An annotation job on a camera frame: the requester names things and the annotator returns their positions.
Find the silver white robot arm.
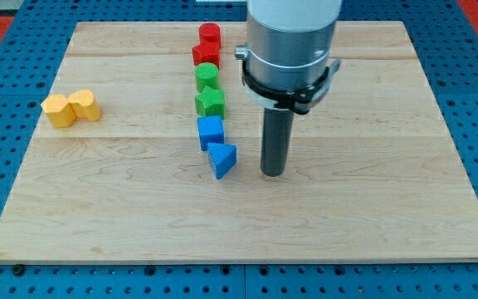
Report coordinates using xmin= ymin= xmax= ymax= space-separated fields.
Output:
xmin=235 ymin=0 xmax=343 ymax=115

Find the blue triangle block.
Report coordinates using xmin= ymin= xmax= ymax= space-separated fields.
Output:
xmin=207 ymin=143 xmax=237 ymax=179

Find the blue cube block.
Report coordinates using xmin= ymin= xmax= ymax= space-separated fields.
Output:
xmin=197 ymin=115 xmax=225 ymax=151

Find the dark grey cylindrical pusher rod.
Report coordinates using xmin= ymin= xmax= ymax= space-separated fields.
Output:
xmin=261 ymin=108 xmax=294 ymax=177

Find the green star block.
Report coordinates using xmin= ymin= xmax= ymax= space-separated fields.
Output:
xmin=194 ymin=86 xmax=226 ymax=119

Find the green cylinder block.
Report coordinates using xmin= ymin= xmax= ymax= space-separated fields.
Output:
xmin=194 ymin=62 xmax=219 ymax=93

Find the wooden board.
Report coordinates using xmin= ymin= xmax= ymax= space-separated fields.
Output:
xmin=0 ymin=21 xmax=478 ymax=265

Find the red star block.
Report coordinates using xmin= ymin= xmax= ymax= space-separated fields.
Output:
xmin=192 ymin=42 xmax=221 ymax=68

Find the red cylinder block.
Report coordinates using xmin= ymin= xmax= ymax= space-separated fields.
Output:
xmin=198 ymin=22 xmax=222 ymax=47

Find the yellow hexagon block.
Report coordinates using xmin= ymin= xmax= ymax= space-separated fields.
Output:
xmin=41 ymin=94 xmax=76 ymax=128

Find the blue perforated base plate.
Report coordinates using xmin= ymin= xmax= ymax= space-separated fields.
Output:
xmin=0 ymin=0 xmax=478 ymax=298

